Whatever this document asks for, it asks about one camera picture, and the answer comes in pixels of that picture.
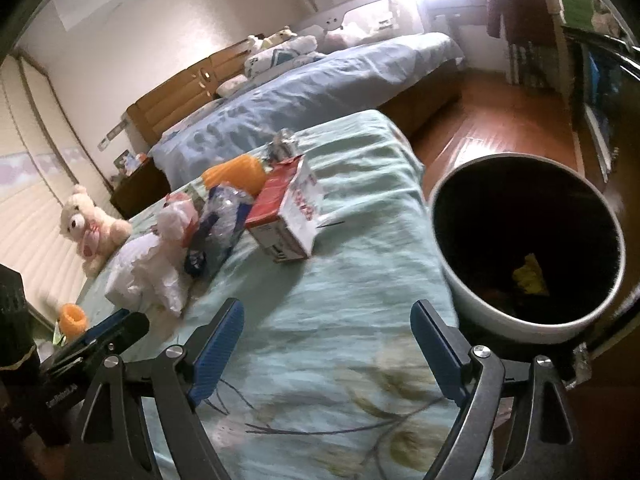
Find patterned pillow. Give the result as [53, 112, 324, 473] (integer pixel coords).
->
[244, 36, 318, 79]

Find red and white plastic bag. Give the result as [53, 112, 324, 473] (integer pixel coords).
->
[155, 192, 200, 248]

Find orange ribbed foam sleeve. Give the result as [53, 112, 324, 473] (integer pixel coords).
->
[201, 154, 267, 197]

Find plush toy on bed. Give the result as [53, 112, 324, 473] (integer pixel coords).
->
[246, 26, 297, 54]

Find white teddy bear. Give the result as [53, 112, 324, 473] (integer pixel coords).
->
[60, 184, 132, 278]

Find small orange cup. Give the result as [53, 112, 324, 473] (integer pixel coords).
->
[58, 304, 88, 340]

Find wooden nightstand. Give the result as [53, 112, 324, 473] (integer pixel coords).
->
[111, 158, 170, 219]

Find red and white carton box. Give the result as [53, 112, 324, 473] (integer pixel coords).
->
[245, 155, 324, 262]

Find dark hanging coat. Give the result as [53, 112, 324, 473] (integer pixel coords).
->
[487, 0, 551, 44]

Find blue clear plastic wrapper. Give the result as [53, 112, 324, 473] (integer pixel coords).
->
[184, 184, 254, 280]

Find blue quilt on bed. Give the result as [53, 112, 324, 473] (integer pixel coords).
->
[150, 32, 463, 188]

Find wooden headboard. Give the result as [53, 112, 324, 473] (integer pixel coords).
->
[127, 39, 252, 146]

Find crumpled silver foil wrapper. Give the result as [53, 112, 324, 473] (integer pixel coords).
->
[266, 129, 300, 165]

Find white paper bag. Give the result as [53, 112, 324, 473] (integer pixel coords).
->
[105, 232, 191, 318]

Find green floral bed sheet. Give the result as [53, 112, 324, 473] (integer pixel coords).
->
[74, 108, 497, 480]

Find black glossy cabinet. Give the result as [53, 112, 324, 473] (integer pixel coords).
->
[563, 26, 639, 191]

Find grey crib rail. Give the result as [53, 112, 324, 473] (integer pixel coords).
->
[292, 0, 417, 53]

